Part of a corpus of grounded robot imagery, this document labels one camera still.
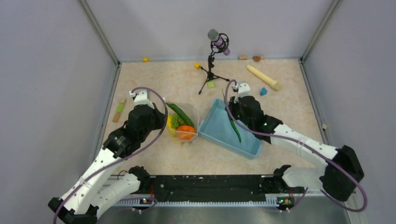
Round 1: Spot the thin green chili pepper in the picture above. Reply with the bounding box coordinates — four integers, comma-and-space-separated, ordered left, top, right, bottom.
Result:
228, 114, 242, 143

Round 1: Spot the green grapes bunch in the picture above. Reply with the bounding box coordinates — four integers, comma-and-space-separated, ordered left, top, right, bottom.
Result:
172, 113, 185, 129

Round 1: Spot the blue plastic basket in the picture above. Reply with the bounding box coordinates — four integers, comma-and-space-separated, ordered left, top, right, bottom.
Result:
198, 98, 263, 159

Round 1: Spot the green cucumber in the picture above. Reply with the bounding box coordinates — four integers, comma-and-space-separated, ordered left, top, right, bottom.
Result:
166, 102, 196, 128

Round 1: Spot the clear dotted zip bag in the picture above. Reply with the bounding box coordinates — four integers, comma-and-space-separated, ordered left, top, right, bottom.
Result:
166, 101, 199, 146

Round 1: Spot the orange fruit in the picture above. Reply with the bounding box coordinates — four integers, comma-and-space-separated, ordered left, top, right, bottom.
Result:
176, 125, 196, 141

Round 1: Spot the yellow mango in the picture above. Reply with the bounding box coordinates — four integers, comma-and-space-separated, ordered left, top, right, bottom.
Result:
167, 114, 174, 130

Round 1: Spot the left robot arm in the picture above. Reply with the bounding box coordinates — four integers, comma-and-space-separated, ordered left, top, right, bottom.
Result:
48, 105, 168, 224

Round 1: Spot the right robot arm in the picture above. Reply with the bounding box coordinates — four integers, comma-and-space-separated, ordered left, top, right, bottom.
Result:
226, 96, 366, 202

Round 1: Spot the green wooden toy knife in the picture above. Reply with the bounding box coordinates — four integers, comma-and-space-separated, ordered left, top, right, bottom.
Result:
112, 98, 127, 123

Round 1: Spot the blue toy block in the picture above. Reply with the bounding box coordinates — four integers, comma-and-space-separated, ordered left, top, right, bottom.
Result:
260, 87, 268, 96

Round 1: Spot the wooden rolling pin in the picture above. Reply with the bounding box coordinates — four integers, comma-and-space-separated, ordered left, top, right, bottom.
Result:
246, 65, 282, 91

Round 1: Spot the light green cube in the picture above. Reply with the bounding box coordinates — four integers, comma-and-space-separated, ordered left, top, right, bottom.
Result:
207, 81, 215, 89

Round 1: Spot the brown wooden block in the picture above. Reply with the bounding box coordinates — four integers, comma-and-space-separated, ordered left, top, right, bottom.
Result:
252, 55, 266, 62

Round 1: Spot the cork piece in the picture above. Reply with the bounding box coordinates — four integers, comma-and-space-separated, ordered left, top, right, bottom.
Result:
238, 55, 248, 60

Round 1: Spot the microphone on tripod stand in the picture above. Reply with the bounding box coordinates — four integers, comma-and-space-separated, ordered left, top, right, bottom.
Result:
198, 29, 231, 95

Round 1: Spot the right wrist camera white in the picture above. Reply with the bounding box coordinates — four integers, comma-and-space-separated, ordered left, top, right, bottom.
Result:
232, 82, 251, 103

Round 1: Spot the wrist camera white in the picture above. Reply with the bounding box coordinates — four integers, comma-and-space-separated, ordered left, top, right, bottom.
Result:
129, 90, 155, 109
232, 82, 251, 103

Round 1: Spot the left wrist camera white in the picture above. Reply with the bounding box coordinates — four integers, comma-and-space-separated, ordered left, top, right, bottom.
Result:
129, 90, 155, 109

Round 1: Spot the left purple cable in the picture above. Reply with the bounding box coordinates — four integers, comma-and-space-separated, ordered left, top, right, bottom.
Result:
52, 86, 169, 224

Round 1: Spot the purple cable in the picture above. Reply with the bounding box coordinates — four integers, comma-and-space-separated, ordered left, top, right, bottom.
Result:
52, 86, 169, 224
224, 79, 369, 213

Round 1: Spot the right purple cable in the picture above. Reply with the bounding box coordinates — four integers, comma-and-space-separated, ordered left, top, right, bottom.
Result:
224, 79, 369, 213

